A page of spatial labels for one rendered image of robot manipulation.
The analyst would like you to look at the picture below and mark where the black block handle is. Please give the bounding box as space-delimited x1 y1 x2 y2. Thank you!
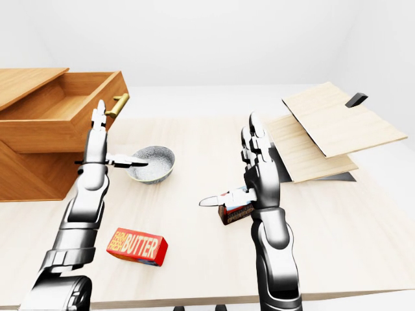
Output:
344 92 369 109

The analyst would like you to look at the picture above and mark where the small pale wooden panel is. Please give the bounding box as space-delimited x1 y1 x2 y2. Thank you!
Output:
264 114 359 185

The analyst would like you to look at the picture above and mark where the wooden drawer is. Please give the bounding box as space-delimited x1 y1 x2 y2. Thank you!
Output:
0 71 131 154

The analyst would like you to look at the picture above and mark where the large pale wooden panel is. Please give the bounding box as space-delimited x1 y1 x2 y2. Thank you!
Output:
281 81 409 159

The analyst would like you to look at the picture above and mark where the brown printed food box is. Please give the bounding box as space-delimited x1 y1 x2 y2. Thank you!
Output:
217 185 257 226

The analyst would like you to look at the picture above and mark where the brass drawer handle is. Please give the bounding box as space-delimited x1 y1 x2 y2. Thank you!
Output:
104 93 130 119

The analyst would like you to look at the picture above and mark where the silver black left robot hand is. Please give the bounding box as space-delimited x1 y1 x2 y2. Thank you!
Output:
74 99 150 169

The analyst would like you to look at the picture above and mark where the wooden cabinet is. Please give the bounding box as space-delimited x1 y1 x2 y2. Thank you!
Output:
0 67 86 203

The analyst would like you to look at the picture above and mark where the red butter box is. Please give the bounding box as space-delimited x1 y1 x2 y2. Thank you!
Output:
106 227 169 268

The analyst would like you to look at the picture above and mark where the grey speckled bowl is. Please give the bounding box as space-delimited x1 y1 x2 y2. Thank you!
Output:
125 145 176 185

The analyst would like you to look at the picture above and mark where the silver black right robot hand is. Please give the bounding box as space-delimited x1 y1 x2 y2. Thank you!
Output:
198 111 281 212

